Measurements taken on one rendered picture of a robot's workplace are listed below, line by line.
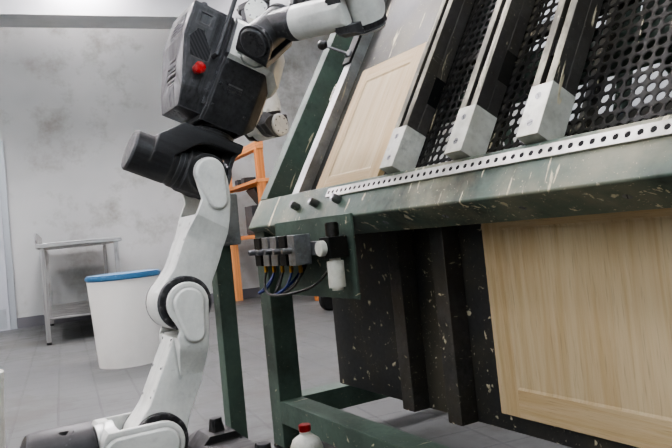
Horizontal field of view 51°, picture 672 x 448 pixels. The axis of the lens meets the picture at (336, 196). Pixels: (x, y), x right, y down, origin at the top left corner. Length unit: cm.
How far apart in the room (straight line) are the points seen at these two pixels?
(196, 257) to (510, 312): 83
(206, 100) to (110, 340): 320
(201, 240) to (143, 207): 709
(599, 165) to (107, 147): 805
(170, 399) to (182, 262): 35
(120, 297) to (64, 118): 453
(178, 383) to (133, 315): 298
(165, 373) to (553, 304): 98
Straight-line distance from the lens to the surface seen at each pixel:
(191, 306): 187
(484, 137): 169
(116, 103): 915
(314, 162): 243
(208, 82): 194
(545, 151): 144
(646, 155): 128
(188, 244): 191
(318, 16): 177
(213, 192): 191
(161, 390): 192
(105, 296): 491
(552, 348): 179
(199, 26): 198
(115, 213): 897
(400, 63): 228
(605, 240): 163
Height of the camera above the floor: 77
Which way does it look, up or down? 3 degrees up
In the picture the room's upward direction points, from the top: 6 degrees counter-clockwise
